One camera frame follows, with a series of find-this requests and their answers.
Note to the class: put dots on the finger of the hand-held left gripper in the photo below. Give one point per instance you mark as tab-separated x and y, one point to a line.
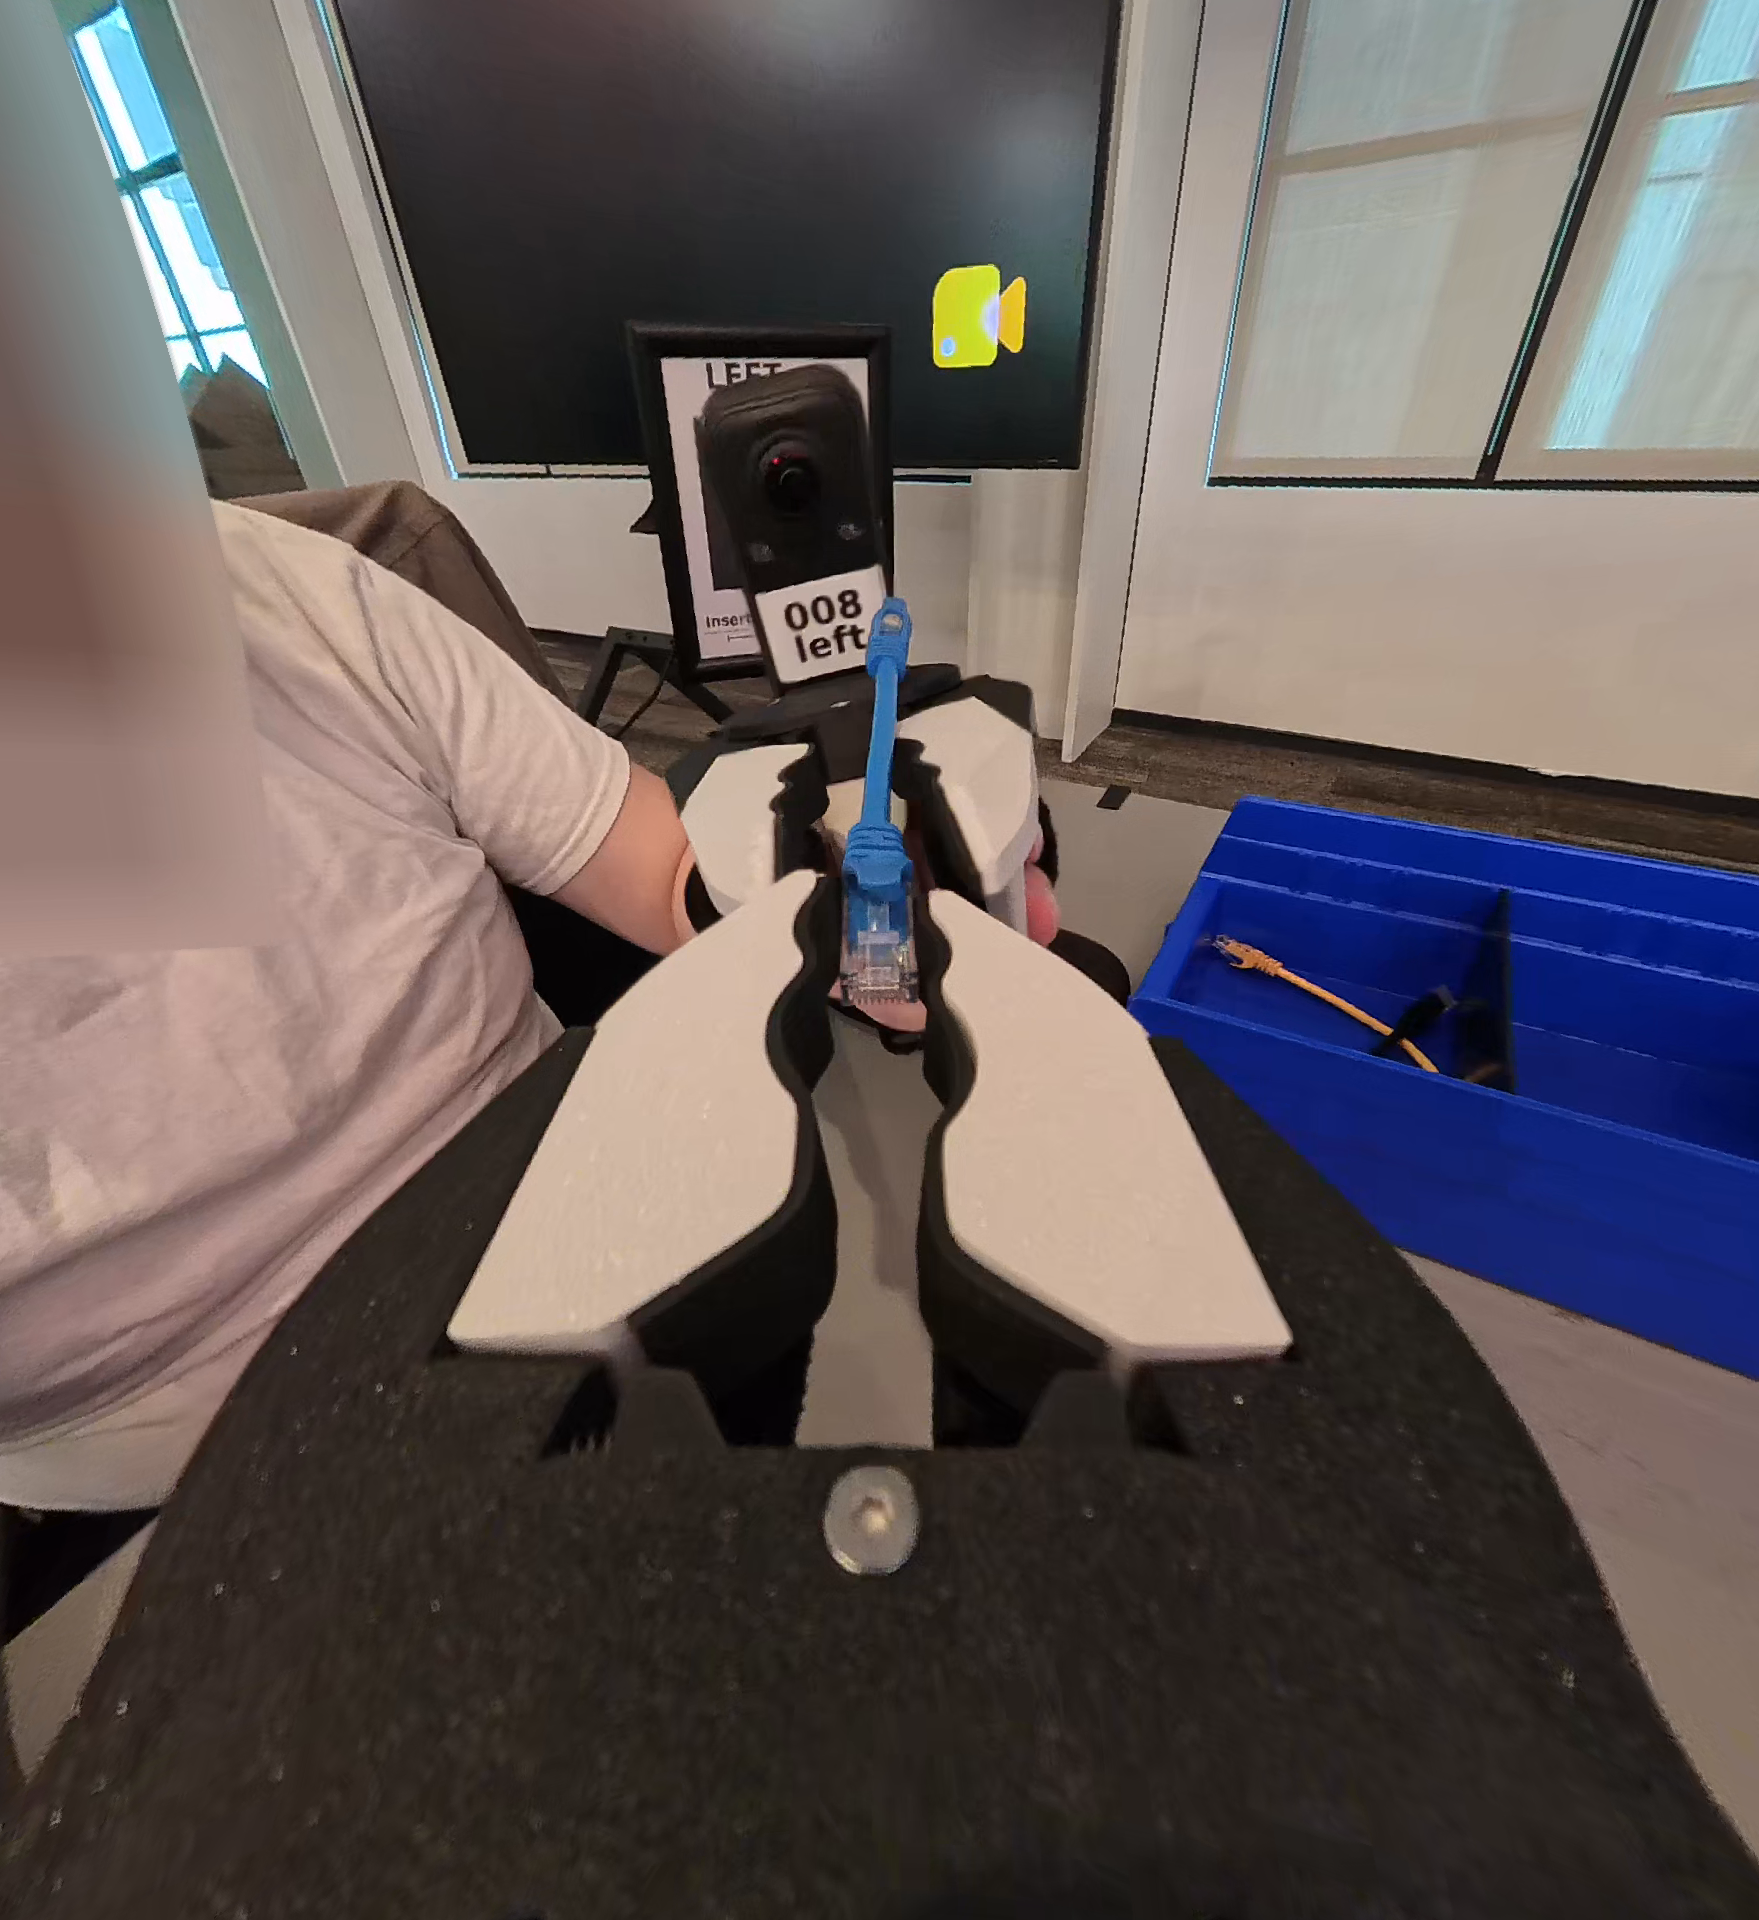
986	795
745	825

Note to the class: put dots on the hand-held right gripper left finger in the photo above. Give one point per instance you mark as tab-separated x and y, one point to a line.
641	1170

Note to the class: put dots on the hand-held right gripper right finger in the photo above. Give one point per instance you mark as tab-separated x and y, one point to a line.
1106	1186

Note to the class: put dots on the blue plastic bin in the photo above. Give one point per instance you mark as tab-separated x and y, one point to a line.
1661	1170

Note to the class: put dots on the person's left hand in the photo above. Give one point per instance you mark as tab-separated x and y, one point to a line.
1042	907

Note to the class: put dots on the framed black-white marker sign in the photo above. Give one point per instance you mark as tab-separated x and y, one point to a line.
676	480

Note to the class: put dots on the brown chair back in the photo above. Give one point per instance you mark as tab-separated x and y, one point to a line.
430	585

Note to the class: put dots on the large dark wall screen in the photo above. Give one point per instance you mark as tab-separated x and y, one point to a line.
671	210

